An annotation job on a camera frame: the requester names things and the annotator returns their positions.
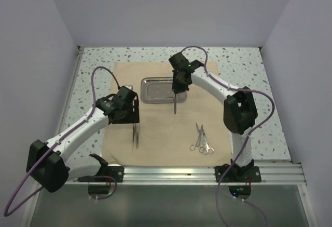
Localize steel instrument tray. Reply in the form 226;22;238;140
141;77;175;104

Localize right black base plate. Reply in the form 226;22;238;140
214;164;262;183

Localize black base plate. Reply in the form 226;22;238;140
77;166;125;182
214;164;262;183

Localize steel scalpel handle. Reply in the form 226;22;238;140
173;94;178;114

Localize steel surgical scissors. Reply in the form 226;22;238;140
195;124;208;155

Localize aluminium rail frame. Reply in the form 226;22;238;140
20;45;311;227

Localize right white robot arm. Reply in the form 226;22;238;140
169;52;258;182

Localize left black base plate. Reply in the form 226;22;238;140
77;166;125;182

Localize steel forceps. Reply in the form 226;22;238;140
132;124;136;150

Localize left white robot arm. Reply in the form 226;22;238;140
26;85;140;193

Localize beige cloth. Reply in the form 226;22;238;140
102;61;233;167

